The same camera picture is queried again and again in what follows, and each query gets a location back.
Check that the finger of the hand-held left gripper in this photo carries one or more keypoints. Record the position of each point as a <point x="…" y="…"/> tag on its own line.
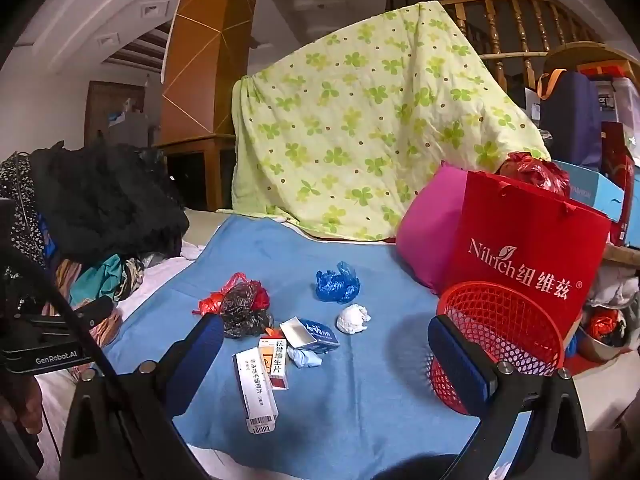
<point x="92" y="311"/>

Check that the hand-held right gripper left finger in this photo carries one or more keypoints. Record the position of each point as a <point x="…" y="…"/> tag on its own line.
<point x="200" y="355"/>

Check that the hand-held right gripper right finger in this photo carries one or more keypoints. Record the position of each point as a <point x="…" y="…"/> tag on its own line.
<point x="455" y="365"/>

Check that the red plastic bag ball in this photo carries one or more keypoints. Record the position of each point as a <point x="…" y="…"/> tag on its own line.
<point x="212" y="302"/>

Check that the black plastic bag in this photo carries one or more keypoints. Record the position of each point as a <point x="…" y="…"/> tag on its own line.
<point x="242" y="312"/>

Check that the red mesh plastic basket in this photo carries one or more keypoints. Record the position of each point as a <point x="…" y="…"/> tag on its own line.
<point x="500" y="320"/>

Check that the long white medicine box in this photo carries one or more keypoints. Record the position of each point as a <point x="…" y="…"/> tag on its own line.
<point x="255" y="390"/>

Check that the orange and white medicine box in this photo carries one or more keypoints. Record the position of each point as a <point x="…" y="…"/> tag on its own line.
<point x="276" y="366"/>

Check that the light blue paper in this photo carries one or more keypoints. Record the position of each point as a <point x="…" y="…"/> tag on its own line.
<point x="305" y="358"/>

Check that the white tissue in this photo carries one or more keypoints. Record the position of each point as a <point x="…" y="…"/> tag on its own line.
<point x="352" y="320"/>

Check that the blue and white small box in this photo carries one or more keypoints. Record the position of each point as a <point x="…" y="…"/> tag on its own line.
<point x="316" y="341"/>

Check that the blue plastic bag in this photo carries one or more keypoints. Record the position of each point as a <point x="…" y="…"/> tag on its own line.
<point x="337" y="285"/>

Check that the person's left hand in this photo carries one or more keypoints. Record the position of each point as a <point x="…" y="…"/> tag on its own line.
<point x="20" y="402"/>

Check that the teal cloth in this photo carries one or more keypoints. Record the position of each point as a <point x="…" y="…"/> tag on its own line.
<point x="97" y="280"/>

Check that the striped cloth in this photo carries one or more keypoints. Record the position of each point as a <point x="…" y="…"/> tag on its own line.
<point x="132" y="272"/>

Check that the white bedsheet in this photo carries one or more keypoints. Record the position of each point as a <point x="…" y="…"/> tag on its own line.
<point x="165" y="270"/>

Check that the blue towel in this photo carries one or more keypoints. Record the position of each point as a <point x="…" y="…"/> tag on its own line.
<point x="360" y="400"/>

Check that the black fuzzy garment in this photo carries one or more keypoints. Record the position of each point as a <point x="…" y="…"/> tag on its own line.
<point x="100" y="200"/>

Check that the pink pillow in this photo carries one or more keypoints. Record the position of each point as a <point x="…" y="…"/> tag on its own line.
<point x="425" y="230"/>

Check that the black white floral cloth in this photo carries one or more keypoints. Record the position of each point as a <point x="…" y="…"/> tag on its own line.
<point x="15" y="195"/>

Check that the orange red plastic bag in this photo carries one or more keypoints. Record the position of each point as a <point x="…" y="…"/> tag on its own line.
<point x="602" y="325"/>

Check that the red paper gift bag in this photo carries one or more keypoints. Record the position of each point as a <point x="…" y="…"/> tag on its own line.
<point x="520" y="220"/>

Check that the wooden cabinet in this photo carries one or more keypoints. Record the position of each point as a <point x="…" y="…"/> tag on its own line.
<point x="200" y="150"/>

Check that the knotted red plastic bag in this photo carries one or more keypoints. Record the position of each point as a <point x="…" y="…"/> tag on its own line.
<point x="535" y="170"/>

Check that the wooden door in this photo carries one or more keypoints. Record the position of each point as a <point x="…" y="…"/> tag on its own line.
<point x="105" y="100"/>

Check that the light blue cardboard box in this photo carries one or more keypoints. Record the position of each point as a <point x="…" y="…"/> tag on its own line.
<point x="595" y="190"/>

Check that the tall red box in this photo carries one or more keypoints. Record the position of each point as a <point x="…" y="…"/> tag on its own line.
<point x="617" y="160"/>

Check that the green clover print blanket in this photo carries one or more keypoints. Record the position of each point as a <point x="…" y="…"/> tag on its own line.
<point x="350" y="125"/>

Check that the recessed ceiling light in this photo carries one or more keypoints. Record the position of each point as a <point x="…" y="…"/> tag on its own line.
<point x="152" y="10"/>
<point x="108" y="39"/>

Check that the orange wooden column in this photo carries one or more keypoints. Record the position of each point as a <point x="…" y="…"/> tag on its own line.
<point x="210" y="50"/>

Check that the clear plastic storage box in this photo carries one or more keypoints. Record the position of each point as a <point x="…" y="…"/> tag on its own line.
<point x="620" y="100"/>

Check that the wooden stair railing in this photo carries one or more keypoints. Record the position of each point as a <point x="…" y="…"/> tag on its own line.
<point x="492" y="30"/>

